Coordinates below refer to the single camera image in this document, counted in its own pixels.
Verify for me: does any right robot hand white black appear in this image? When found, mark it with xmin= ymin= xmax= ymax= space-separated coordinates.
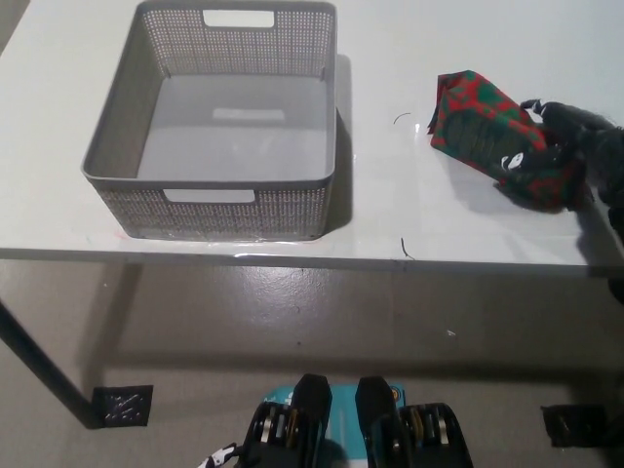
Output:
xmin=490 ymin=97 xmax=605 ymax=190

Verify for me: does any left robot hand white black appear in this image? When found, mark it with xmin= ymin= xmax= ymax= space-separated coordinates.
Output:
xmin=197 ymin=442 xmax=240 ymax=468

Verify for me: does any red green coffee bean bag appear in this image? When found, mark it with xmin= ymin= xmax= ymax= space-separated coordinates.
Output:
xmin=427 ymin=69 xmax=594 ymax=212

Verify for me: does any black floor tape patch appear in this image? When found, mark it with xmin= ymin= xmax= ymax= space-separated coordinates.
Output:
xmin=540 ymin=404 xmax=606 ymax=448
xmin=91 ymin=384 xmax=154 ymax=429

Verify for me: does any black metal table leg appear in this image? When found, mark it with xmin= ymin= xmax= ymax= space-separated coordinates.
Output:
xmin=0 ymin=297 xmax=101 ymax=430

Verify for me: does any grey perforated plastic basket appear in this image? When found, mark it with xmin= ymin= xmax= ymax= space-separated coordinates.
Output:
xmin=80 ymin=0 xmax=339 ymax=241

